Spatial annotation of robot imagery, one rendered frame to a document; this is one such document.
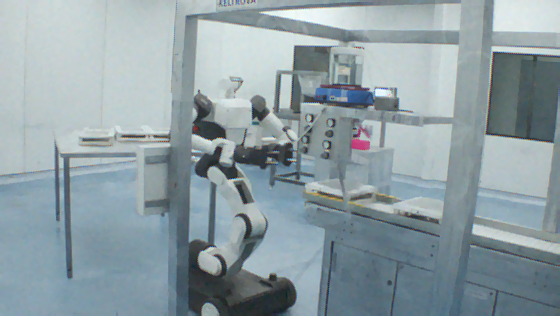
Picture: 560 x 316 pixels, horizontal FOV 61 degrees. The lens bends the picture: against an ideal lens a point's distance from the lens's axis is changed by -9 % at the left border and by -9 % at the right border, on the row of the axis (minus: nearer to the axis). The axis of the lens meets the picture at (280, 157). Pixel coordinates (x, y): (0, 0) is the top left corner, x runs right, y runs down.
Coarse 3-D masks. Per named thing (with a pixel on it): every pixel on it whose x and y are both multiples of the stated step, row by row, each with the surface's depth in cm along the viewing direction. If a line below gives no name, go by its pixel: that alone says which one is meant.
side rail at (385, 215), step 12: (324, 204) 230; (336, 204) 226; (348, 204) 221; (384, 216) 209; (396, 216) 205; (420, 228) 197; (432, 228) 194; (480, 240) 180; (492, 240) 176; (504, 240) 174; (528, 252) 167; (540, 252) 164; (552, 252) 161
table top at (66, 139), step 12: (60, 132) 413; (72, 132) 418; (60, 144) 346; (72, 144) 349; (120, 144) 364; (132, 144) 368; (144, 144) 372; (60, 156) 313; (72, 156) 315; (84, 156) 318; (96, 156) 322; (108, 156) 325; (120, 156) 329; (132, 156) 333; (192, 156) 352
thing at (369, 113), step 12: (312, 108) 228; (336, 108) 219; (348, 108) 214; (360, 108) 218; (372, 108) 225; (384, 120) 202; (396, 120) 199; (408, 120) 195; (420, 120) 191; (432, 120) 196; (444, 120) 203
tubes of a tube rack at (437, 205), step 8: (416, 200) 213; (424, 200) 214; (432, 200) 214; (440, 200) 214; (424, 208) 202; (432, 208) 200; (440, 208) 200; (408, 216) 208; (416, 216) 205; (424, 216) 202
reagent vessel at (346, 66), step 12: (336, 48) 225; (348, 48) 223; (336, 60) 226; (348, 60) 224; (360, 60) 226; (336, 72) 226; (348, 72) 224; (360, 72) 227; (336, 84) 227; (348, 84) 225; (360, 84) 229
